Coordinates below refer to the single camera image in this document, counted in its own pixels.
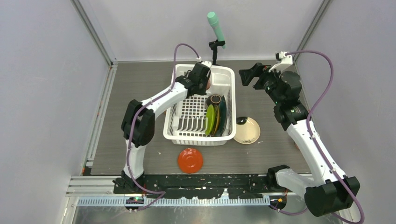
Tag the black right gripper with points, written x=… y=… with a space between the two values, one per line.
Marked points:
x=247 y=75

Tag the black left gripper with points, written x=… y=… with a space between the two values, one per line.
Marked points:
x=202 y=92

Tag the brown ceramic bowl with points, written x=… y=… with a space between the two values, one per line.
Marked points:
x=213 y=99

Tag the yellow patterned plate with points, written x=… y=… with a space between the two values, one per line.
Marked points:
x=217 y=120

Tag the teal square plate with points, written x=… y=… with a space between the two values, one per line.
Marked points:
x=222 y=117

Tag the green plastic plate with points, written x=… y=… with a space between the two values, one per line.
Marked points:
x=210 y=120

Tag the white patterned bowl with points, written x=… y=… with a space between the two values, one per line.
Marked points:
x=247 y=130

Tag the pink mug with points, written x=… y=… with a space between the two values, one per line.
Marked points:
x=208 y=84

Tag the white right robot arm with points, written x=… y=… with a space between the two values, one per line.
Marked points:
x=330 y=189

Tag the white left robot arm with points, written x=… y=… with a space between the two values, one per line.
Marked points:
x=138 y=124

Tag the white plastic dish rack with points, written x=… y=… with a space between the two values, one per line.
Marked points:
x=185 y=121

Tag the green microphone on stand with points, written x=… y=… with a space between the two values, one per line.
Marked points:
x=213 y=21

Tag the orange red bowl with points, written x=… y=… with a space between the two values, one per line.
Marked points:
x=190 y=160

